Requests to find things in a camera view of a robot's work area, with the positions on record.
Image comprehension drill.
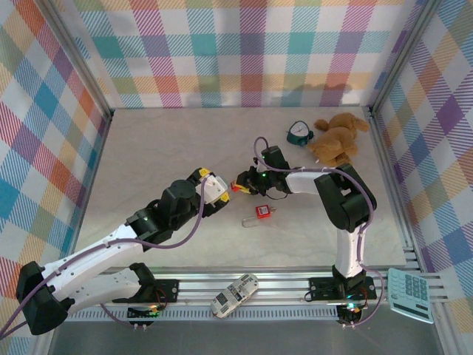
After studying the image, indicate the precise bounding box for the aluminium side rail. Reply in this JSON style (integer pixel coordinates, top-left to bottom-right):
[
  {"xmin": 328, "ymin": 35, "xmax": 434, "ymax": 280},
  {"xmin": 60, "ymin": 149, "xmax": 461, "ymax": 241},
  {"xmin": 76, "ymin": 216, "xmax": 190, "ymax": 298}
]
[
  {"xmin": 367, "ymin": 109, "xmax": 426, "ymax": 271},
  {"xmin": 73, "ymin": 117, "xmax": 114, "ymax": 252}
]

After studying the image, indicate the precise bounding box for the slotted grey cable duct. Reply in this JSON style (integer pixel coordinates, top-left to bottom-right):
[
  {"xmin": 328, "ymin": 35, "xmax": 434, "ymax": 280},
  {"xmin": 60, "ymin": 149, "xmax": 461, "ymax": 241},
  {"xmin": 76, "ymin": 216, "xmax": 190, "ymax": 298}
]
[{"xmin": 66, "ymin": 308, "xmax": 341, "ymax": 322}]

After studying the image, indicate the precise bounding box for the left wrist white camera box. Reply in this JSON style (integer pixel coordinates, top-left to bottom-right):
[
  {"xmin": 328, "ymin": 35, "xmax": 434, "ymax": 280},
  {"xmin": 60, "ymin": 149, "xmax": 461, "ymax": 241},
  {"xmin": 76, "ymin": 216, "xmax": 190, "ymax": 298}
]
[{"xmin": 194, "ymin": 172, "xmax": 229, "ymax": 204}]

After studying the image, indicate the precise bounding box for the aluminium rail frame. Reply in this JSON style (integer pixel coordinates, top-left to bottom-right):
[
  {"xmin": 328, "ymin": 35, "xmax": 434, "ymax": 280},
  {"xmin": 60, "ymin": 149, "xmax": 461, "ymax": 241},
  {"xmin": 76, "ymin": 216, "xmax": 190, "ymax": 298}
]
[{"xmin": 66, "ymin": 266, "xmax": 446, "ymax": 308}]

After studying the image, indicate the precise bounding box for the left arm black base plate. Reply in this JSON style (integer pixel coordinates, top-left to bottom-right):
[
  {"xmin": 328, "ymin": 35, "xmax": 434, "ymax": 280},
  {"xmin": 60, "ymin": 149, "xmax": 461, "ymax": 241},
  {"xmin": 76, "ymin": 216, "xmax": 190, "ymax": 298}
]
[{"xmin": 142, "ymin": 279, "xmax": 180, "ymax": 304}]

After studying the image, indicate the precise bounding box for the light blue calculator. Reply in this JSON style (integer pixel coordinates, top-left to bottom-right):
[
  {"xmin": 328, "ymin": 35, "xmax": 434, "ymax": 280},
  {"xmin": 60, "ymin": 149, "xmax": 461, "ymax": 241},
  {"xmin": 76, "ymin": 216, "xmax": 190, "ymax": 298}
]
[{"xmin": 387, "ymin": 268, "xmax": 435, "ymax": 325}]

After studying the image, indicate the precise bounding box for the brown plush toy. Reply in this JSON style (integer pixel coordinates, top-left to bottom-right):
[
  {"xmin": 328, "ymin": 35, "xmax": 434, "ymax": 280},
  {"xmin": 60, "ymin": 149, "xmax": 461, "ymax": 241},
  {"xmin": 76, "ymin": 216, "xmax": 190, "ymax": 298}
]
[{"xmin": 308, "ymin": 113, "xmax": 370, "ymax": 170}]

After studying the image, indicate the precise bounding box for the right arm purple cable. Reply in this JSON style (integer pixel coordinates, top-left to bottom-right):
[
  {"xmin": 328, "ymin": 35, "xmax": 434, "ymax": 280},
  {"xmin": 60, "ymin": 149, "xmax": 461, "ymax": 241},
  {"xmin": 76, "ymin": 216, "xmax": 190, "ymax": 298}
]
[{"xmin": 252, "ymin": 137, "xmax": 387, "ymax": 328}]

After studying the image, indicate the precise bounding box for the white oval printed device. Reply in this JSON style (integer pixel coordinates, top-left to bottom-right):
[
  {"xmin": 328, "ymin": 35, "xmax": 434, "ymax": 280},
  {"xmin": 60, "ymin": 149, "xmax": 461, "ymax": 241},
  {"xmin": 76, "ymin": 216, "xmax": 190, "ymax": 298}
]
[{"xmin": 210, "ymin": 273, "xmax": 259, "ymax": 319}]

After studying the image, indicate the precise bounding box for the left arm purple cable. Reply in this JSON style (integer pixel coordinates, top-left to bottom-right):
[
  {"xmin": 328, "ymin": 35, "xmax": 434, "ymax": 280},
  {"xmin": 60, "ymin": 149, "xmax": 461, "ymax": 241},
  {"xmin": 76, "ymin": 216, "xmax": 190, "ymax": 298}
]
[{"xmin": 0, "ymin": 175, "xmax": 208, "ymax": 338}]

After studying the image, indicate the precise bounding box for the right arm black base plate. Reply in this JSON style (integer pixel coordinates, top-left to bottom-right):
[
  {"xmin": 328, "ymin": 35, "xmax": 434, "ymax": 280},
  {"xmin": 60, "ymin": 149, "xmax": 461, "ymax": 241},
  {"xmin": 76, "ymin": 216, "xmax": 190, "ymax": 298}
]
[{"xmin": 308, "ymin": 276, "xmax": 378, "ymax": 301}]

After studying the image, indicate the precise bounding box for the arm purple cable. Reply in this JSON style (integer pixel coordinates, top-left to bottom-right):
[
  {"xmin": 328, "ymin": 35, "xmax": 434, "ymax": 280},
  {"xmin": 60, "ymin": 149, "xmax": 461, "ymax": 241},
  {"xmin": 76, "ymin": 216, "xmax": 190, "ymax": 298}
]
[
  {"xmin": 252, "ymin": 137, "xmax": 387, "ymax": 328},
  {"xmin": 0, "ymin": 175, "xmax": 208, "ymax": 338}
]

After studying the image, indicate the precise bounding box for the aluminium corner post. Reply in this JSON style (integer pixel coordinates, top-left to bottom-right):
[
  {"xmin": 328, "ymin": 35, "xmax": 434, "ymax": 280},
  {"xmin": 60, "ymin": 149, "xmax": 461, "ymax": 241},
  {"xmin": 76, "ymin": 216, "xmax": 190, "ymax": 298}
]
[
  {"xmin": 367, "ymin": 0, "xmax": 444, "ymax": 119},
  {"xmin": 35, "ymin": 0, "xmax": 114, "ymax": 125}
]

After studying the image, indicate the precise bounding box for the teal alarm clock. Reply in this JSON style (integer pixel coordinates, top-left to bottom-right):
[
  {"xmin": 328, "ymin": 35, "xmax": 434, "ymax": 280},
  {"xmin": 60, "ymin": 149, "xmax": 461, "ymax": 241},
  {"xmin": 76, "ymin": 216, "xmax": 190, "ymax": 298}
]
[{"xmin": 286, "ymin": 121, "xmax": 316, "ymax": 147}]

